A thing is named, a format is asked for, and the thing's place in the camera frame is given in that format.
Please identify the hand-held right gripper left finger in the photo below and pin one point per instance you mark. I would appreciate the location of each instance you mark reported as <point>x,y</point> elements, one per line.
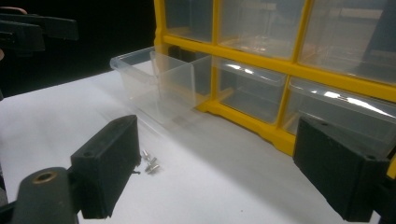
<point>106,165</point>

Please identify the small silver screw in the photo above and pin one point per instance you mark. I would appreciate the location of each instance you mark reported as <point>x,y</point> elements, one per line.
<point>152,161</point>
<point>145,154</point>
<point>152,169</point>

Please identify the yellow plastic drawer cabinet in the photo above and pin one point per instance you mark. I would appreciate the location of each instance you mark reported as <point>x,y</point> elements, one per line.
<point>249,58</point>

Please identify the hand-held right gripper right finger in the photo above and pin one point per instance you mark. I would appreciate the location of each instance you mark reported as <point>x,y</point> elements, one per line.
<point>339,168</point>

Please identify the clear plastic drawer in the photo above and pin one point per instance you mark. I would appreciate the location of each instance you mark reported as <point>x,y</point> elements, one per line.
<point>258,25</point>
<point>342,105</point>
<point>190,18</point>
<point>174,84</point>
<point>249,93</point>
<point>342,37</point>

